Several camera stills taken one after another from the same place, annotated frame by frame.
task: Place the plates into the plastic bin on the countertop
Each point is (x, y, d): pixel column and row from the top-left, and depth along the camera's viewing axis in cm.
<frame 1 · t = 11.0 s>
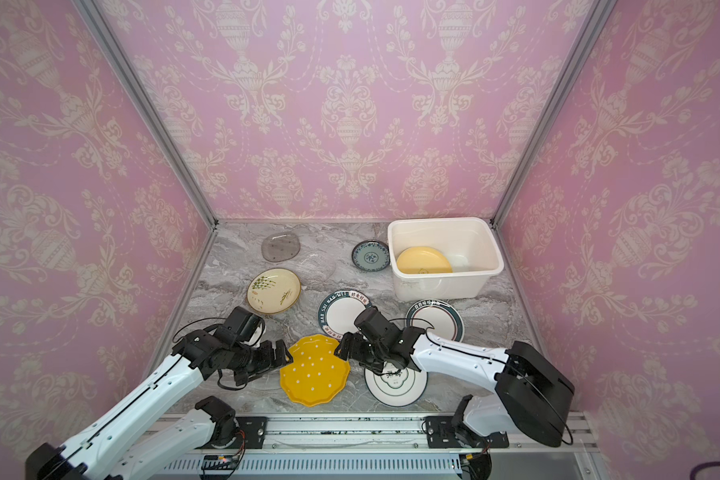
left hand: (280, 367, 76), fingers open
right hand: (343, 357, 79), fingers open
white plastic bin: (468, 242, 107), point 8 cm above the table
beige bear plate: (423, 260, 107), point 4 cm above the table
yellow scalloped dotted plate: (316, 375, 85), on the table
green rim Hao Wei plate: (338, 311, 98), on the table
green red rim plate: (439, 317, 97), on the table
white clover emblem plate: (396, 386, 83), on the table
small blue patterned plate: (371, 255, 112), on the table
cream plate with grass: (273, 291, 102), on the table
smoky grey glass plate: (280, 246, 116), on the table

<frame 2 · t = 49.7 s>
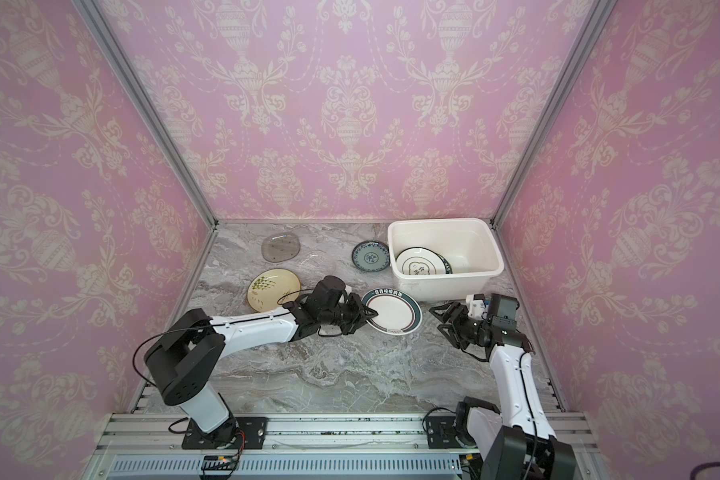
left hand: (380, 315, 81), fingers closed
right hand: (435, 316, 81), fingers open
green red rim plate: (399, 311, 89), point 8 cm above the table
white clover emblem plate: (420, 261, 105), point 5 cm above the table
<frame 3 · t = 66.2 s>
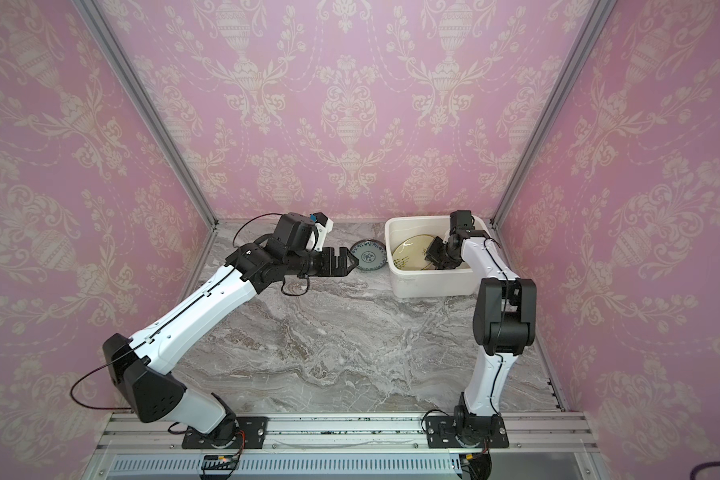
left hand: (346, 264, 73), fingers open
right hand: (428, 255, 97), fingers closed
cream plate with grass: (409, 254, 104), point 8 cm above the table
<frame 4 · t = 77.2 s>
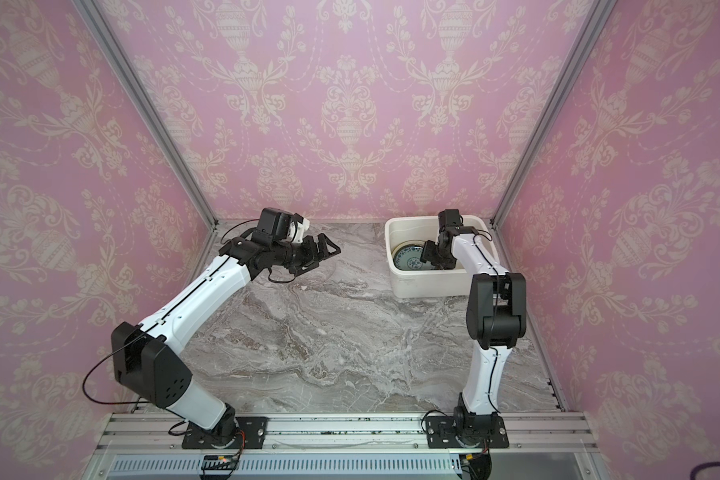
left hand: (331, 257, 78), fingers open
right hand: (431, 258, 99), fingers open
small blue patterned plate: (409, 258, 105), point 6 cm above the table
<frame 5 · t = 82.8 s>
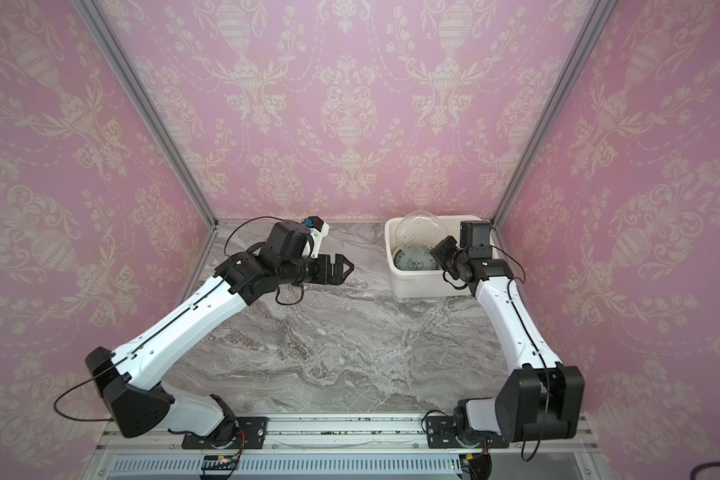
left hand: (340, 268, 71), fingers open
right hand: (433, 247, 82), fingers closed
